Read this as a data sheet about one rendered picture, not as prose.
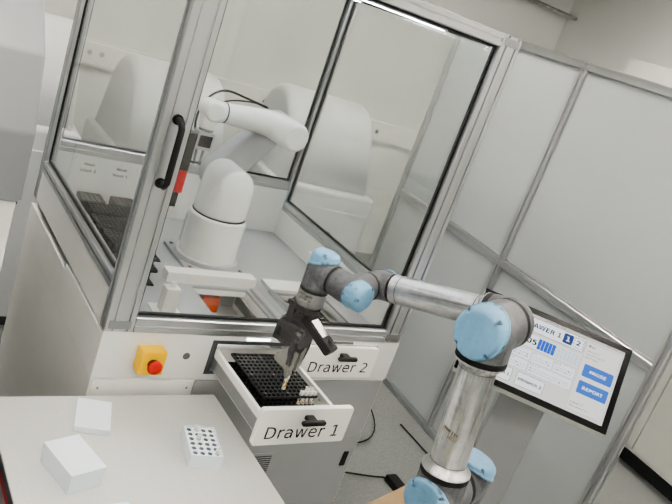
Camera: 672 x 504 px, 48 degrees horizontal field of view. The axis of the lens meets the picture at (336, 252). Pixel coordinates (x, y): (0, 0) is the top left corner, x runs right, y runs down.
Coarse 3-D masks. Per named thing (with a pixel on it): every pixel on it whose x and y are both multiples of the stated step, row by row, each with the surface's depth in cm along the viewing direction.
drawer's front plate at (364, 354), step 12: (312, 348) 232; (348, 348) 241; (360, 348) 243; (372, 348) 247; (312, 360) 235; (324, 360) 237; (336, 360) 240; (360, 360) 246; (372, 360) 249; (312, 372) 237; (324, 372) 240; (336, 372) 242; (348, 372) 245; (360, 372) 248
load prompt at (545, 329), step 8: (536, 320) 253; (536, 328) 252; (544, 328) 252; (552, 328) 252; (560, 328) 252; (544, 336) 251; (552, 336) 251; (560, 336) 251; (568, 336) 251; (576, 336) 251; (568, 344) 250; (576, 344) 250; (584, 344) 250
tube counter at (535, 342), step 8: (536, 336) 251; (528, 344) 250; (536, 344) 250; (544, 344) 250; (552, 344) 250; (544, 352) 249; (552, 352) 249; (560, 352) 249; (568, 352) 249; (568, 360) 248; (576, 360) 248
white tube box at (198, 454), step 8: (184, 432) 192; (192, 432) 193; (200, 432) 194; (208, 432) 195; (184, 440) 191; (192, 440) 190; (208, 440) 192; (216, 440) 193; (184, 448) 189; (192, 448) 188; (200, 448) 189; (208, 448) 189; (216, 448) 190; (192, 456) 184; (200, 456) 185; (208, 456) 185; (216, 456) 186; (192, 464) 185; (200, 464) 186; (208, 464) 186; (216, 464) 187
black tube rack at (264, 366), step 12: (240, 360) 215; (252, 360) 217; (264, 360) 219; (240, 372) 214; (252, 372) 211; (264, 372) 214; (276, 372) 215; (252, 384) 206; (264, 384) 213; (276, 384) 209; (288, 384) 212; (300, 384) 215; (252, 396) 205
